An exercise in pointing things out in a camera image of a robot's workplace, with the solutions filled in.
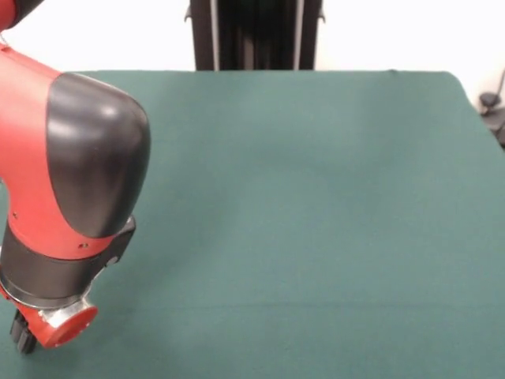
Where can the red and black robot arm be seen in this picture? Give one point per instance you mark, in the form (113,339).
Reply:
(59,177)

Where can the black wheeled stand foot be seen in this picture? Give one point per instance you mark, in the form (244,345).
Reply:
(491,102)

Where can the dark green tablecloth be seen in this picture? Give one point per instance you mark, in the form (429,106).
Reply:
(315,217)

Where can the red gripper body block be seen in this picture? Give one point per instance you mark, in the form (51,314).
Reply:
(59,327)

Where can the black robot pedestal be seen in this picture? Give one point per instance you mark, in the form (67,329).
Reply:
(256,35)

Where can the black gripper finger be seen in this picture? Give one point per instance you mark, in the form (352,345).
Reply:
(20,335)

